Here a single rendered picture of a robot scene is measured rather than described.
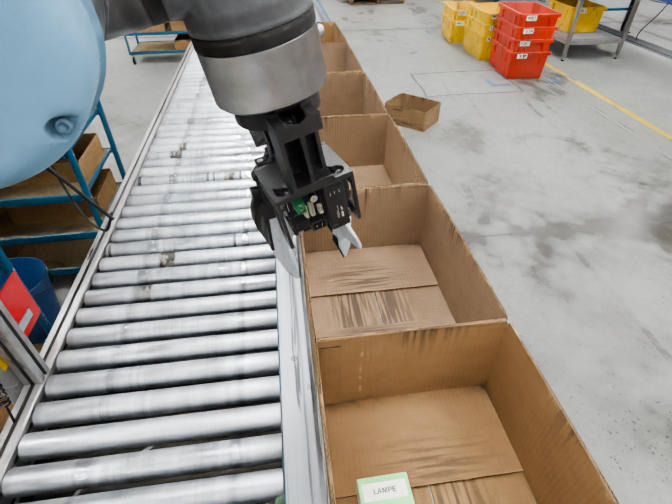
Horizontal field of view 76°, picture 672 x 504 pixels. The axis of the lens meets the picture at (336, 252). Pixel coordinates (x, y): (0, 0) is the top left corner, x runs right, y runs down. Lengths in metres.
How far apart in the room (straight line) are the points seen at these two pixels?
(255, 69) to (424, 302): 0.68
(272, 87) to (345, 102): 1.37
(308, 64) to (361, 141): 1.00
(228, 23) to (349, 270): 0.72
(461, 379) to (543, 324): 1.49
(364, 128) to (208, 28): 1.02
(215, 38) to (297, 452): 0.57
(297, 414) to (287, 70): 0.55
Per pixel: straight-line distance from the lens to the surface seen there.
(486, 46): 5.87
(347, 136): 1.30
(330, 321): 0.86
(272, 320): 1.06
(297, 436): 0.72
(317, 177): 0.36
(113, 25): 0.31
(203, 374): 1.00
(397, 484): 0.66
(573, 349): 2.19
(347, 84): 1.67
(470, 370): 0.76
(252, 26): 0.30
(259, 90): 0.32
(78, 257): 2.50
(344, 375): 0.69
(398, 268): 0.97
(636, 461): 1.98
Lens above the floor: 1.53
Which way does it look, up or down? 40 degrees down
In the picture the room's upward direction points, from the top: straight up
